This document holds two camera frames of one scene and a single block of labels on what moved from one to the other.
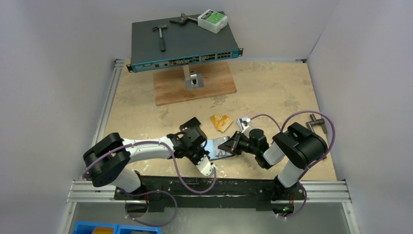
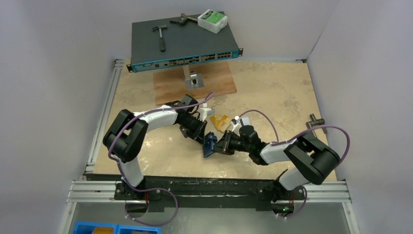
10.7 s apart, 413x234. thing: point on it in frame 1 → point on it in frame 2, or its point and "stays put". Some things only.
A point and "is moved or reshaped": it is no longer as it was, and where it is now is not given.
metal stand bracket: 193,80 stays put
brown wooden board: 170,86 stays put
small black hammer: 162,39 stays put
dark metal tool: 183,17 stays put
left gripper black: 203,152 → 200,135
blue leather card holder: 214,151 is moved or reshaped
